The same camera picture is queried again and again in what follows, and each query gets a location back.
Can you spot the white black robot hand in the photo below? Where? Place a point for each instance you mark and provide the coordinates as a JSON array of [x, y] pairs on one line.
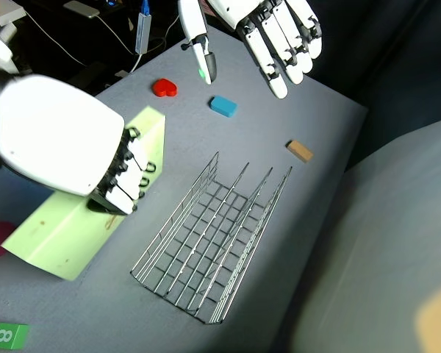
[[279, 33], [59, 136]]

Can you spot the light green rectangular box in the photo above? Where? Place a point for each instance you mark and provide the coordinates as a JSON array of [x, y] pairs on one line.
[[70, 235]]

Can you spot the blue rounded block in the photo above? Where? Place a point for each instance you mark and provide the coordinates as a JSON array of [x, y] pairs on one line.
[[223, 106]]

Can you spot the red heart block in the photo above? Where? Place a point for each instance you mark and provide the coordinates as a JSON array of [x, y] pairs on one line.
[[164, 88]]

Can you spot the brown wooden block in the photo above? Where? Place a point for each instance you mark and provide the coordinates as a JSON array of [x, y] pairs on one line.
[[299, 150]]

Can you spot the silver flat device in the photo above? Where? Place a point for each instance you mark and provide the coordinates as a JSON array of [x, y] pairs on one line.
[[81, 9]]

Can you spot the silver usb hub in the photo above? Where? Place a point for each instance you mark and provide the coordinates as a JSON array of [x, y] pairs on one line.
[[143, 33]]

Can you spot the grey table cloth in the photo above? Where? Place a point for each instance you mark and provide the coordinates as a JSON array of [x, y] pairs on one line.
[[297, 220]]

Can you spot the green cube with white eight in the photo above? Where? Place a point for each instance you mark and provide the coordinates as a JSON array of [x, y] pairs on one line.
[[9, 335]]

